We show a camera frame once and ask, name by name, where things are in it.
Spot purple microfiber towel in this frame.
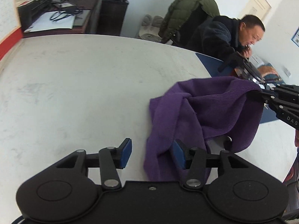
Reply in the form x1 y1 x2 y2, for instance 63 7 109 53
143 78 259 181

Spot dark blue table mat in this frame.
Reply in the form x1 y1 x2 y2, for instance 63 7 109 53
195 52 286 125

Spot seated man in dark jacket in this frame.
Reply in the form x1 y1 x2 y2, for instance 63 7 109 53
186 15 266 72

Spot green padded jacket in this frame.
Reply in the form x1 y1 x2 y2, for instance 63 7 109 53
158 0 219 46

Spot grey slippers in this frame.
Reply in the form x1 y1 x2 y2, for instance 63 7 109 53
136 14 164 43

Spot dark cabinet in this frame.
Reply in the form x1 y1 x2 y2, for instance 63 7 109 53
96 0 129 36

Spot white paper sheet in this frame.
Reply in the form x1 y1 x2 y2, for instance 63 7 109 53
24 11 75 33

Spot dark wooden desk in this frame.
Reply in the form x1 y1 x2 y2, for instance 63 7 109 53
23 0 101 38

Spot red desk calendar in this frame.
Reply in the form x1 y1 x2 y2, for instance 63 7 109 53
0 0 23 59

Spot black printer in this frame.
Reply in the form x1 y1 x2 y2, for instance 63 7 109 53
16 0 51 32

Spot black cable bundle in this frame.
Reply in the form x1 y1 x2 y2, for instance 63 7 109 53
50 6 85 22

